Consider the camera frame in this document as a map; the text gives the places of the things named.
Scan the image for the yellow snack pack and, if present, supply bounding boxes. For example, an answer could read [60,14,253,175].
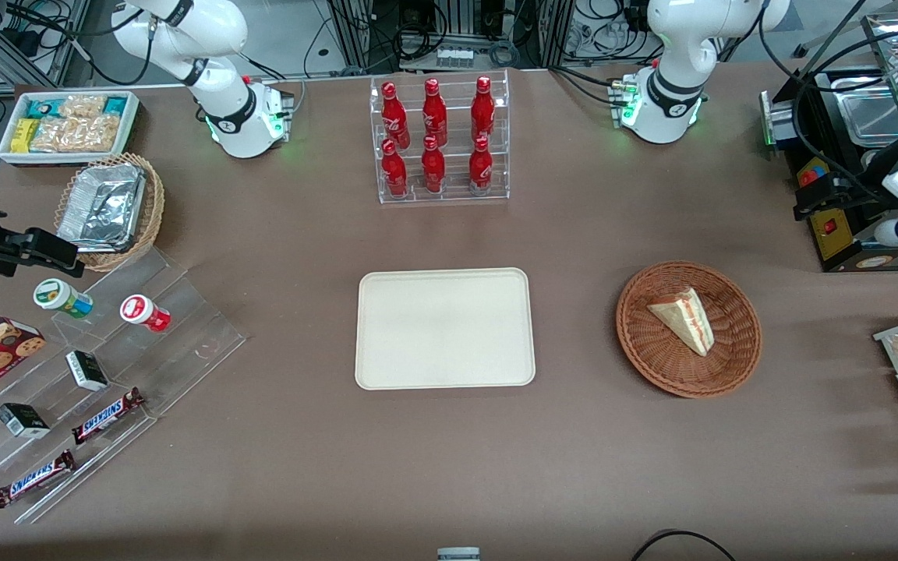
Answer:
[10,118,39,153]

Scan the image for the black food warmer machine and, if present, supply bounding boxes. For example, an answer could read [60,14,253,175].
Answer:
[759,12,898,273]

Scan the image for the brown wicker basket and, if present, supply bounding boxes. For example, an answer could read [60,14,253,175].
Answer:
[616,260,763,399]

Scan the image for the clear acrylic stepped display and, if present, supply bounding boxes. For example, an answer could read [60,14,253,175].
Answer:
[0,248,248,525]

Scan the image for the Snickers chocolate bar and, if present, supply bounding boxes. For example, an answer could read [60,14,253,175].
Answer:
[71,387,146,446]
[0,450,76,510]

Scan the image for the small clear cracker bag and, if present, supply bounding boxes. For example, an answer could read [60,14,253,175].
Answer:
[58,94,108,119]

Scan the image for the green lid yogurt cup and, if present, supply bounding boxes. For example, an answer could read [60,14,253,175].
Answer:
[34,278,94,320]

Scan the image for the black cable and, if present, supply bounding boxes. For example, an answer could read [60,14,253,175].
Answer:
[631,529,738,561]

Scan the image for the beige rectangular tray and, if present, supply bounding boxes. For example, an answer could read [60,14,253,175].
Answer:
[355,267,536,390]

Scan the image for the triangular sandwich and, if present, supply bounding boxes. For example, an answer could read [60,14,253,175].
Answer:
[646,287,716,358]

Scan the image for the stainless steel pan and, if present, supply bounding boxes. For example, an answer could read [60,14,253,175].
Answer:
[837,90,898,148]

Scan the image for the large clear cracker bag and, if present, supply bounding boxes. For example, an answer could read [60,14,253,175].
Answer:
[31,114,121,153]

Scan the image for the red cola bottle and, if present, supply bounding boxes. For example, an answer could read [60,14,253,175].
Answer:
[421,136,447,194]
[422,78,448,147]
[470,76,496,143]
[468,136,494,192]
[381,139,409,198]
[381,82,408,149]

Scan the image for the red lid yogurt cup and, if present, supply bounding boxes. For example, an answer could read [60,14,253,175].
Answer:
[120,295,171,333]

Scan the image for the light wicker basket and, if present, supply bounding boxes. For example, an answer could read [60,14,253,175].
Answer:
[54,153,166,273]

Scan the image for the small black box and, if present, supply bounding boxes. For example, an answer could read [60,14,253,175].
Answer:
[0,403,51,439]
[65,351,110,392]

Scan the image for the white plastic snack bin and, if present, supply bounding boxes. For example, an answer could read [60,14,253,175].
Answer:
[0,90,141,167]

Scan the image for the clear acrylic bottle rack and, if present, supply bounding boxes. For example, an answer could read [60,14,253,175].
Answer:
[369,69,511,206]

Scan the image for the aluminium foil container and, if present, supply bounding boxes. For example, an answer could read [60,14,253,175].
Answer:
[57,163,147,252]

